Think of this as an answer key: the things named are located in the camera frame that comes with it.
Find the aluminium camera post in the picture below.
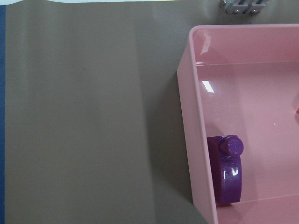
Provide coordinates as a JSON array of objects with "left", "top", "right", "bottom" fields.
[{"left": 220, "top": 0, "right": 269, "bottom": 14}]

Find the purple curved toy block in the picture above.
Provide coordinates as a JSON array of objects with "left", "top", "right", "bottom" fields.
[{"left": 207, "top": 135, "right": 244, "bottom": 205}]

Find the pink plastic box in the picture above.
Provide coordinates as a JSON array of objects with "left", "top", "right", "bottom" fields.
[{"left": 177, "top": 24, "right": 299, "bottom": 224}]

